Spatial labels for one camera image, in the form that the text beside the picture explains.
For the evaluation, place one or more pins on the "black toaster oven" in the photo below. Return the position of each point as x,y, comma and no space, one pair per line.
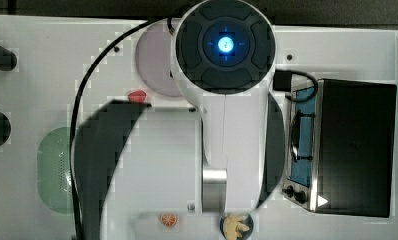
340,147

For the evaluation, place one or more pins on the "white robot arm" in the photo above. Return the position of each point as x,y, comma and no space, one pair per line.
223,55

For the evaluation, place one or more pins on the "strawberry near plate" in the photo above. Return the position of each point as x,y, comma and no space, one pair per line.
138,96

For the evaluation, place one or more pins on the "lilac round plate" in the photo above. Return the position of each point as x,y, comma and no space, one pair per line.
153,59

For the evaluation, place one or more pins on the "orange slice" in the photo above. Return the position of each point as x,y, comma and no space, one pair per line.
169,219

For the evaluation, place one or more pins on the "blue bowl with banana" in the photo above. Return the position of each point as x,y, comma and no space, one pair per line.
236,226

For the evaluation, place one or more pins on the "green oval colander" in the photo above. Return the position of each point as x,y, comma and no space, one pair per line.
54,178

